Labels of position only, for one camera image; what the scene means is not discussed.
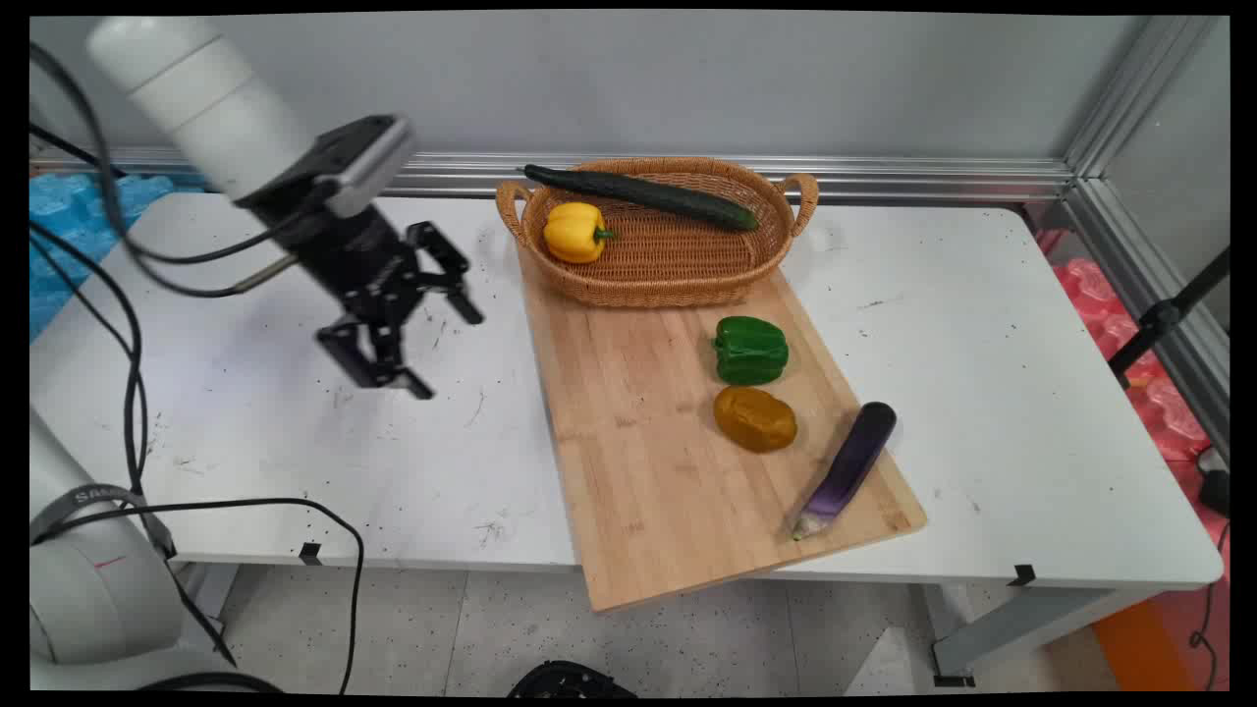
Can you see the black tripod stand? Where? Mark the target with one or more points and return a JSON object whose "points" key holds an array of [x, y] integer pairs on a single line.
{"points": [[1164, 319]]}

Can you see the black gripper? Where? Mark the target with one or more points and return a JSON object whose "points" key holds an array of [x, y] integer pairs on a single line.
{"points": [[349, 255]]}

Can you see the horizontal aluminium frame rail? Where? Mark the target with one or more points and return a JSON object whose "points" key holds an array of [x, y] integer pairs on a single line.
{"points": [[884, 177]]}

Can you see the blue foam padding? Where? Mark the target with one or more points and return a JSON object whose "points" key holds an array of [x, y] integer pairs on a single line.
{"points": [[64, 221]]}

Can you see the grey table leg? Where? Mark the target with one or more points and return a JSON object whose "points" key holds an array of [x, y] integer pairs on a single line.
{"points": [[1021, 628]]}

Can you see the white table leg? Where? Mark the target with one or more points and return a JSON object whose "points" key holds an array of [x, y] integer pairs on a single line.
{"points": [[201, 599]]}

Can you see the woven wicker basket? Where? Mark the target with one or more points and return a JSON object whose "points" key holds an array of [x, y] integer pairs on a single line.
{"points": [[678, 260]]}

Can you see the dark green cucumber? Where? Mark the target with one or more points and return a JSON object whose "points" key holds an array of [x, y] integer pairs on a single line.
{"points": [[648, 194]]}

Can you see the green bell pepper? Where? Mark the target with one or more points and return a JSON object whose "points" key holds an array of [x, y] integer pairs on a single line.
{"points": [[751, 351]]}

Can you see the yellow bell pepper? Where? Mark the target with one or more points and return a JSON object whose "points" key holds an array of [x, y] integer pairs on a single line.
{"points": [[574, 233]]}

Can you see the upright aluminium frame post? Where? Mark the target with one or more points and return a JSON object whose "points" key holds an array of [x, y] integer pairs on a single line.
{"points": [[1129, 93]]}

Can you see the black tape piece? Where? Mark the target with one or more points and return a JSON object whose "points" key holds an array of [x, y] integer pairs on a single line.
{"points": [[310, 553], [1022, 575]]}

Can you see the purple eggplant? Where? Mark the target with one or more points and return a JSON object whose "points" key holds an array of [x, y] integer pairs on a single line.
{"points": [[852, 462]]}

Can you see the pink foam padding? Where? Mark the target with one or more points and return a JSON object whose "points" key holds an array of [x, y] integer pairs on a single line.
{"points": [[1169, 403]]}

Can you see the black round object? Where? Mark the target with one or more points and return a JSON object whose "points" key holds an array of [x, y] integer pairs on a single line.
{"points": [[570, 680]]}

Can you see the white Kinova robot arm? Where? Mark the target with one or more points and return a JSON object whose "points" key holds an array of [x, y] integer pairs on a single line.
{"points": [[211, 108]]}

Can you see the slanted aluminium frame rail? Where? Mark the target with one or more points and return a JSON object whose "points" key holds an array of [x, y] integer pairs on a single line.
{"points": [[1149, 285]]}

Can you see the brown potato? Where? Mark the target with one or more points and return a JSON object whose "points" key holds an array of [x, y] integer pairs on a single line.
{"points": [[754, 419]]}

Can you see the wooden cutting board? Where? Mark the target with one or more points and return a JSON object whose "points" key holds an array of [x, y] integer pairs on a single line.
{"points": [[648, 442]]}

